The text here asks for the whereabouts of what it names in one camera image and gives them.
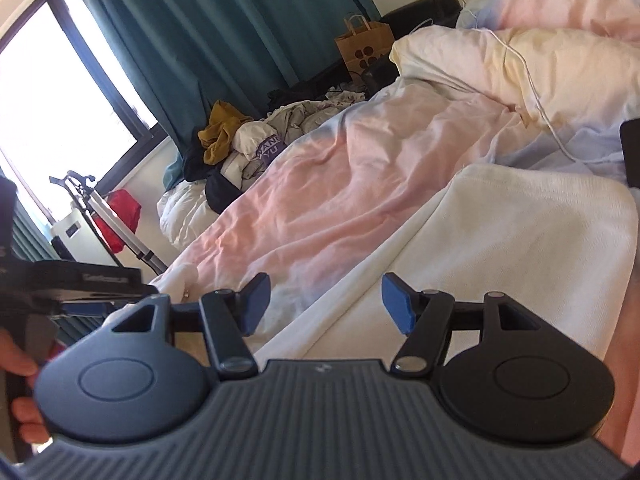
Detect mustard yellow garment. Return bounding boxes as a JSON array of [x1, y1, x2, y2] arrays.
[[198, 101, 253, 166]]

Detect cream yellow pillow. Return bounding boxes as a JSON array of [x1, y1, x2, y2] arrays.
[[390, 26, 639, 133]]

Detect white purple print garment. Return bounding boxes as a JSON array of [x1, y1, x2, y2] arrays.
[[232, 122, 286, 167]]

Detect left hand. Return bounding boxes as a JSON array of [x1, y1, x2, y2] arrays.
[[0, 327, 51, 444]]

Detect black window frame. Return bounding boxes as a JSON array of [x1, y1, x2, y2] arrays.
[[1, 0, 167, 196]]

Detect pastel tie-dye duvet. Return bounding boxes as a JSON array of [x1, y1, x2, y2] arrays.
[[150, 74, 629, 351]]

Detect black garment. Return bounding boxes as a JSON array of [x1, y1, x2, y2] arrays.
[[182, 132, 242, 214]]

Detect white appliance box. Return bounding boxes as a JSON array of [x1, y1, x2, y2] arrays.
[[51, 208, 120, 266]]

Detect white charging cable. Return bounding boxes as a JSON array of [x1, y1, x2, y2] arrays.
[[402, 18, 626, 166]]

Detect white puffy comforter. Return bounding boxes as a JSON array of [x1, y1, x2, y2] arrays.
[[156, 180, 219, 252]]

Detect red cloth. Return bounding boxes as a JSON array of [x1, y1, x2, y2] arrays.
[[91, 188, 142, 255]]

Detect grey crumpled clothes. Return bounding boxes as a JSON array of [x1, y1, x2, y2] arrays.
[[241, 87, 366, 191]]

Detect brown paper bag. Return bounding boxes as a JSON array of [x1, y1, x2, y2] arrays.
[[334, 14, 395, 82]]

